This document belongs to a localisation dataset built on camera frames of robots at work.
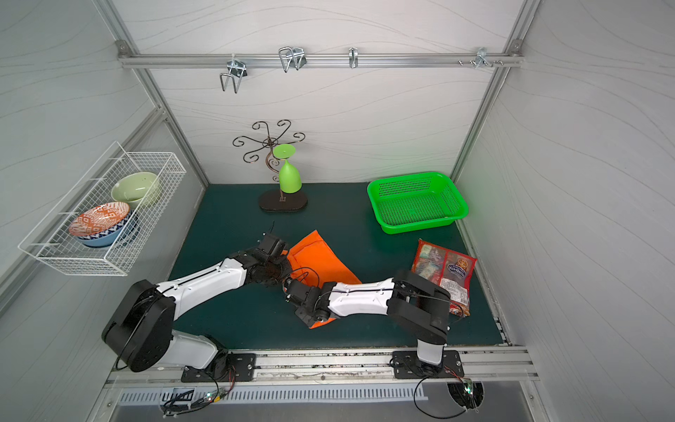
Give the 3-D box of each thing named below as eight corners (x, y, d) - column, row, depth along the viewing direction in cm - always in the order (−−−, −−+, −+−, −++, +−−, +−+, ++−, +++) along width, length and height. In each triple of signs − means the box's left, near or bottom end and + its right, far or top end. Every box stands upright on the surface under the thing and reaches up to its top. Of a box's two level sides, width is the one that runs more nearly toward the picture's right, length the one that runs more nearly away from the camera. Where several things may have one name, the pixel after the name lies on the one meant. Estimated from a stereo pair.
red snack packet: (403, 294, 90) (406, 288, 86) (417, 244, 103) (420, 237, 98) (464, 318, 85) (470, 313, 80) (471, 263, 97) (476, 256, 93)
